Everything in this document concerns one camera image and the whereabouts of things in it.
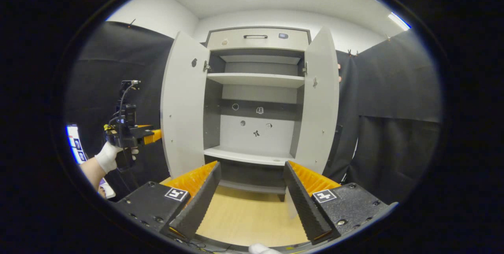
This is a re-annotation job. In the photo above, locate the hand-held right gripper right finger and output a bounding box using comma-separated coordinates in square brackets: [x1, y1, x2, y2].
[283, 161, 398, 246]

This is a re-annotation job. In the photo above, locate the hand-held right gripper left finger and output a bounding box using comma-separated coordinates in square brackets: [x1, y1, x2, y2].
[113, 161, 222, 241]

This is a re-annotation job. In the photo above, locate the grey double-door shoe cabinet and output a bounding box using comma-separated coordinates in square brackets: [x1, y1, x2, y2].
[161, 26, 340, 219]

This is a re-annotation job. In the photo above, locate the grey door with dice stickers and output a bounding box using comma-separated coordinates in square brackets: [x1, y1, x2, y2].
[285, 27, 340, 219]

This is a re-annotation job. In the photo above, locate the grey cabinet shelf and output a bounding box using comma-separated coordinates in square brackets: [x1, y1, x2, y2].
[204, 146, 296, 167]
[207, 73, 306, 88]

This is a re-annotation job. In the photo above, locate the grey cabinet drawer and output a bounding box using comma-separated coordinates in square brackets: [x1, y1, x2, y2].
[207, 28, 309, 52]

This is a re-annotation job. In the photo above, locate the computer monitor screen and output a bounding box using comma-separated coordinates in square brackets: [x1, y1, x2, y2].
[66, 125, 88, 164]

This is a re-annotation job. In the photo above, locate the small pale object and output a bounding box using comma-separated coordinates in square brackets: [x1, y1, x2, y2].
[98, 177, 117, 199]

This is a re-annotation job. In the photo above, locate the black backdrop cloth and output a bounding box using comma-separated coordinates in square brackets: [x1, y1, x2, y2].
[65, 21, 441, 207]

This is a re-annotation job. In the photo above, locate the small ceiling light panel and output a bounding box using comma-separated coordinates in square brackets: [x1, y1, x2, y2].
[388, 12, 411, 31]

